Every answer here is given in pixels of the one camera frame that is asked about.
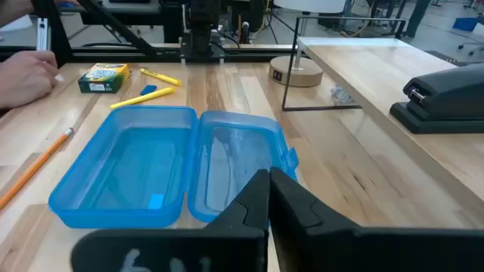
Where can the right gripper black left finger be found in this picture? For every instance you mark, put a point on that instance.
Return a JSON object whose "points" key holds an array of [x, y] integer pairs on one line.
{"points": [[227, 249]]}

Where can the orange pencil with pink eraser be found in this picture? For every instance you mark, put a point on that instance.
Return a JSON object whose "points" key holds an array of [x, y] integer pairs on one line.
{"points": [[34, 168]]}

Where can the black stapler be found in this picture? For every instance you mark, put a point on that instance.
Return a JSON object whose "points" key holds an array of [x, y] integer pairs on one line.
{"points": [[446, 98]]}

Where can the small blue eraser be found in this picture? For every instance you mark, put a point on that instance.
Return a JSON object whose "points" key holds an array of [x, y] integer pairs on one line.
{"points": [[148, 90]]}

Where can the yellow highlighter pen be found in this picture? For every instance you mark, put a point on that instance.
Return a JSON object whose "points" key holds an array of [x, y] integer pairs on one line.
{"points": [[143, 98], [160, 77]]}

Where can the person's hand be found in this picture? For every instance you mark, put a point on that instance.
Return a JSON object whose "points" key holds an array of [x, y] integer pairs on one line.
{"points": [[22, 77]]}

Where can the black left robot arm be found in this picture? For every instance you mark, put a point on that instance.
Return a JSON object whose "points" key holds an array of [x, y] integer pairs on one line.
{"points": [[202, 30]]}

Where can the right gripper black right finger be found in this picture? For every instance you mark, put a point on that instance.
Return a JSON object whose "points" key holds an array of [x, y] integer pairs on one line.
{"points": [[340, 249]]}

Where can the crumpled clear plastic wrap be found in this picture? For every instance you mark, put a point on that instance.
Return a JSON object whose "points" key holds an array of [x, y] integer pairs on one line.
{"points": [[341, 94]]}

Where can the black aluminium frame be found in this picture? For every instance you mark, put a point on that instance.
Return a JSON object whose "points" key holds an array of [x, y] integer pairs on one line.
{"points": [[113, 54]]}

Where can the wooden shelf with black frame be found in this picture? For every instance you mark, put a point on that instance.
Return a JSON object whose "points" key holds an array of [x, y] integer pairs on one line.
{"points": [[378, 75]]}

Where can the silver aluminium extrusion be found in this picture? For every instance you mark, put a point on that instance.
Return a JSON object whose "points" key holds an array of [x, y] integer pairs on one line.
{"points": [[43, 36]]}

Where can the green yellow crayon box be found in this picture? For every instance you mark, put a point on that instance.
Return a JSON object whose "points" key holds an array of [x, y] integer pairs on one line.
{"points": [[104, 77]]}

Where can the blue translucent plastic pencil case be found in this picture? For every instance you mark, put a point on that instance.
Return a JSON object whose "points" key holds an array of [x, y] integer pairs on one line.
{"points": [[151, 166]]}

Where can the table lamp with wooden base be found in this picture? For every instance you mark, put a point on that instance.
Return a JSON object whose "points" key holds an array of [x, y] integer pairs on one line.
{"points": [[298, 75]]}

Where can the person's forearm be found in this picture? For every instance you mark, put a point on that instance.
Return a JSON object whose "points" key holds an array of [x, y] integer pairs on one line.
{"points": [[11, 9]]}

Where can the white paper sheet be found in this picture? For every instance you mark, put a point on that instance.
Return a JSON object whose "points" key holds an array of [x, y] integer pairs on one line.
{"points": [[15, 24]]}

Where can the blue storage bin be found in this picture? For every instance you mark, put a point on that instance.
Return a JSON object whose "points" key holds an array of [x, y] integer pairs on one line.
{"points": [[465, 23]]}

